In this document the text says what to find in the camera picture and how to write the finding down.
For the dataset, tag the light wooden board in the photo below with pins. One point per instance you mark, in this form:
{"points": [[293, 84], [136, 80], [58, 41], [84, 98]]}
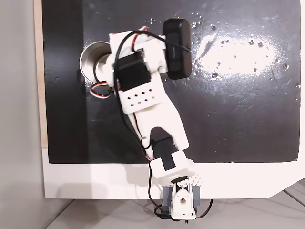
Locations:
{"points": [[39, 71]]}

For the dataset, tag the black table mat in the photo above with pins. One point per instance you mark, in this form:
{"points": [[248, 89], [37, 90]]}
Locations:
{"points": [[238, 119]]}

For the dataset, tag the black oval camera box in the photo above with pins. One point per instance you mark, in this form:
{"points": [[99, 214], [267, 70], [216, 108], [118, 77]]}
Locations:
{"points": [[177, 47]]}

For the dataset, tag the grey table clamp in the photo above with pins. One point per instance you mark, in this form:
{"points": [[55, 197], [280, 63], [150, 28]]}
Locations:
{"points": [[166, 196]]}

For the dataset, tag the stainless steel cup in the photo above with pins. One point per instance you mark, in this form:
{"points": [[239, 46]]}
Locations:
{"points": [[87, 59]]}

